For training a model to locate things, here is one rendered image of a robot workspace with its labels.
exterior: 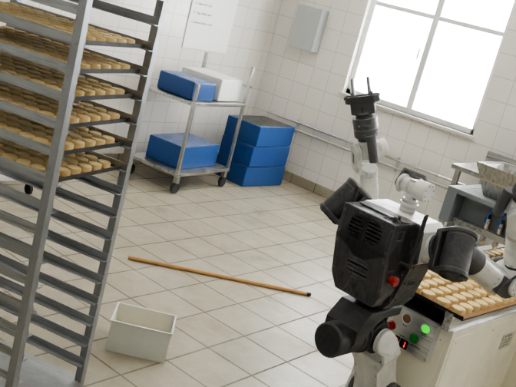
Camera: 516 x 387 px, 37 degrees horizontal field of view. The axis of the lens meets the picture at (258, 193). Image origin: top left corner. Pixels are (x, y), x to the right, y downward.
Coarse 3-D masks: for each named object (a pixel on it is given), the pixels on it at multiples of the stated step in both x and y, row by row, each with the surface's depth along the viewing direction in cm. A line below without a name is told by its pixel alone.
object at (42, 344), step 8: (0, 328) 314; (32, 336) 311; (32, 344) 308; (40, 344) 310; (48, 344) 308; (48, 352) 306; (56, 352) 307; (64, 352) 306; (72, 352) 305; (64, 360) 303; (72, 360) 304; (80, 360) 303
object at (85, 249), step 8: (16, 216) 305; (48, 232) 300; (56, 240) 298; (64, 240) 298; (72, 240) 297; (72, 248) 295; (80, 248) 296; (88, 248) 294; (96, 256) 293; (104, 256) 292
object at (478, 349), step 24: (432, 312) 279; (456, 336) 271; (480, 336) 287; (504, 336) 307; (408, 360) 279; (432, 360) 273; (456, 360) 278; (480, 360) 296; (504, 360) 318; (408, 384) 280; (432, 384) 273; (456, 384) 287; (480, 384) 306
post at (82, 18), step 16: (80, 0) 228; (80, 16) 229; (80, 32) 230; (80, 48) 232; (80, 64) 235; (64, 80) 234; (64, 96) 235; (64, 112) 236; (64, 128) 238; (48, 160) 241; (48, 176) 242; (48, 192) 243; (48, 208) 245; (48, 224) 248; (32, 256) 249; (32, 272) 249; (32, 288) 251; (32, 304) 254; (16, 336) 256; (16, 352) 257; (16, 368) 258; (16, 384) 262
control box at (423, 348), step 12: (408, 312) 276; (396, 324) 279; (408, 324) 276; (420, 324) 273; (432, 324) 270; (408, 336) 276; (420, 336) 273; (432, 336) 269; (408, 348) 276; (420, 348) 273; (432, 348) 271
